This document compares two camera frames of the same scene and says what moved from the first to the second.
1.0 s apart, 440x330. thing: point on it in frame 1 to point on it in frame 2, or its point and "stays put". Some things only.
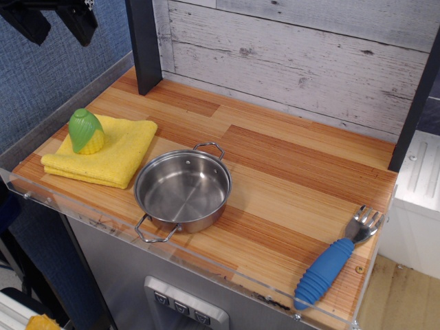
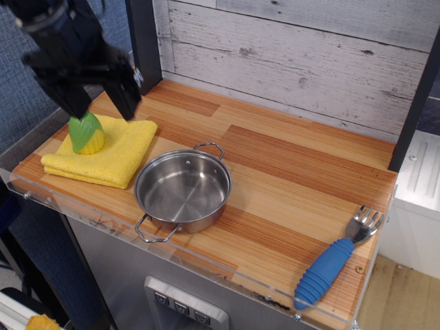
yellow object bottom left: x=42 y=322 stays put
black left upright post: x=142 y=20 stays put
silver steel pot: x=185 y=190 stays put
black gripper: x=31 y=22 to x=71 y=52
